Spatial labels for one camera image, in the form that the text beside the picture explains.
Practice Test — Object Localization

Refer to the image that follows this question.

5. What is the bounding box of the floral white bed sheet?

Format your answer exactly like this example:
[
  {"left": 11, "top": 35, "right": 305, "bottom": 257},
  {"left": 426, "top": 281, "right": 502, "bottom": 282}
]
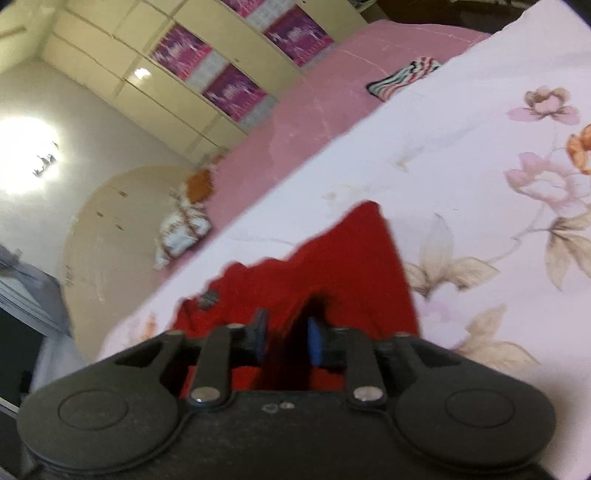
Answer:
[{"left": 96, "top": 0, "right": 591, "bottom": 480}]

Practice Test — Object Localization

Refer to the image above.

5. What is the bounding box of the striped cloth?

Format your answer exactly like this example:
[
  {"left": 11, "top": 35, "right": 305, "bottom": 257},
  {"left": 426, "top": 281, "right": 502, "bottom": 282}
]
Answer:
[{"left": 366, "top": 56, "right": 443, "bottom": 102}]

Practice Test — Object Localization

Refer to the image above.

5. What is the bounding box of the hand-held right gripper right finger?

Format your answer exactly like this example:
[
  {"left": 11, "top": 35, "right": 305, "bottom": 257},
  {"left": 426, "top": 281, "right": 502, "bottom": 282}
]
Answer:
[{"left": 306, "top": 318, "right": 459, "bottom": 411}]

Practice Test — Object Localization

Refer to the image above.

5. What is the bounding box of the orange checked cloth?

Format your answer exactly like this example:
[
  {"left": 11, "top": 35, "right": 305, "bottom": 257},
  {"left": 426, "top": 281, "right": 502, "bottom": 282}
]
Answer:
[{"left": 184, "top": 165, "right": 219, "bottom": 205}]

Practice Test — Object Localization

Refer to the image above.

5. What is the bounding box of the pink bed sheet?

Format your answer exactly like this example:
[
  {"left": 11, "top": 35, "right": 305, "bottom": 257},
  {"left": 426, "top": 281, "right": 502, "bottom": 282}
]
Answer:
[{"left": 202, "top": 18, "right": 493, "bottom": 237}]

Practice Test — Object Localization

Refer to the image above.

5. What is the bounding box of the patterned white pillow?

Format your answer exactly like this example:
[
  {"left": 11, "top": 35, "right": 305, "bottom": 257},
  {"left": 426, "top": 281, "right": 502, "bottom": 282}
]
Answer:
[{"left": 154, "top": 185, "right": 214, "bottom": 271}]

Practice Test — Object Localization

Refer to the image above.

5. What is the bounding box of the window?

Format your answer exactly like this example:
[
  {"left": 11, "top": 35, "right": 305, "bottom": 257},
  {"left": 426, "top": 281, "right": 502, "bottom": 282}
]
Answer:
[{"left": 0, "top": 276, "right": 49, "bottom": 409}]

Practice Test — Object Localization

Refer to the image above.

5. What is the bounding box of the red sequined sweater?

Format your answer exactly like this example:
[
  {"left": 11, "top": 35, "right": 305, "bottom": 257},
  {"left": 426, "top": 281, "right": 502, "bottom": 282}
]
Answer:
[{"left": 172, "top": 200, "right": 421, "bottom": 403}]

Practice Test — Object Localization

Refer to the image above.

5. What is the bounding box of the cream arched headboard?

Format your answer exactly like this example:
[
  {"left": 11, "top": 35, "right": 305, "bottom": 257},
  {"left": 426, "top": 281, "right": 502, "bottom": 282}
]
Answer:
[{"left": 57, "top": 165, "right": 219, "bottom": 361}]

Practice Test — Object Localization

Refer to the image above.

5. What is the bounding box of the purple wall poster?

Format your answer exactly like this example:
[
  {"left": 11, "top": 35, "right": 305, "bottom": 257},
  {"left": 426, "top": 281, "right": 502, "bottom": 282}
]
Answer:
[
  {"left": 202, "top": 64, "right": 269, "bottom": 123},
  {"left": 150, "top": 25, "right": 213, "bottom": 78},
  {"left": 221, "top": 0, "right": 267, "bottom": 18},
  {"left": 264, "top": 6, "right": 336, "bottom": 68}
]

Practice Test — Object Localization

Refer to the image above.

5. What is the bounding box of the cream wardrobe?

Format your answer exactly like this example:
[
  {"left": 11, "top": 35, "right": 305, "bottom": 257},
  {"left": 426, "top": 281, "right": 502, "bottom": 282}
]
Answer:
[{"left": 39, "top": 0, "right": 371, "bottom": 163}]

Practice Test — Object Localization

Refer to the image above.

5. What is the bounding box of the wall lamp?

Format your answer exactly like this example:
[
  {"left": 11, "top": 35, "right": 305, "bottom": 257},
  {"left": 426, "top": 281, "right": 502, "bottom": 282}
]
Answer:
[{"left": 31, "top": 140, "right": 62, "bottom": 179}]

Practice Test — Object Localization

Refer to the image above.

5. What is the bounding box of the grey curtain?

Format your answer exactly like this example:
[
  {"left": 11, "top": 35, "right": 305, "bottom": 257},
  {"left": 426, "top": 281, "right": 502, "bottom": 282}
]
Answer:
[{"left": 0, "top": 244, "right": 75, "bottom": 340}]

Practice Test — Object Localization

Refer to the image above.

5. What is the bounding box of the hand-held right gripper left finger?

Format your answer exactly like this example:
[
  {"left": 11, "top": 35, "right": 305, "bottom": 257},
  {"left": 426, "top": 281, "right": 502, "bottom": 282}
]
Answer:
[{"left": 113, "top": 308, "right": 271, "bottom": 411}]

